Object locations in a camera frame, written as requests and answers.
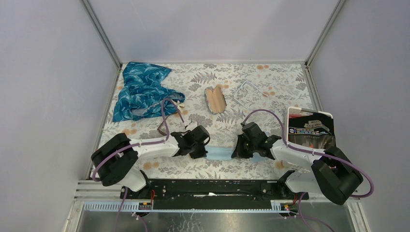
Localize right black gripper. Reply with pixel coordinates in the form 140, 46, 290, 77
231, 134, 257, 159

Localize small light blue cloth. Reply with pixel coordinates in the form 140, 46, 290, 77
205, 146, 234, 161

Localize brown sunglasses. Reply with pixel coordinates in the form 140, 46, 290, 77
157, 119, 193, 137

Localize flag pattern glasses case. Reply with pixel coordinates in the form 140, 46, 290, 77
205, 86, 227, 114

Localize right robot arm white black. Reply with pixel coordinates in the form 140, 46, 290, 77
232, 122, 364, 205

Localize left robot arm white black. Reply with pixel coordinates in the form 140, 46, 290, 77
91, 126, 210, 199

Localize large light blue cloth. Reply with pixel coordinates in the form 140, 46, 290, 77
250, 153, 269, 163

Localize white storage bin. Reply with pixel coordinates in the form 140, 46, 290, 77
282, 106, 335, 170

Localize blue patterned fabric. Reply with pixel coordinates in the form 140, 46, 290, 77
113, 62, 186, 122

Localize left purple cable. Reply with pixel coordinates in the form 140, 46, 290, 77
91, 98, 187, 232

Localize purple cable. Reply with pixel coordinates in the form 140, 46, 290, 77
242, 109, 375, 232
91, 98, 187, 232

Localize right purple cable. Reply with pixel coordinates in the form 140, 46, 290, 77
242, 109, 375, 232

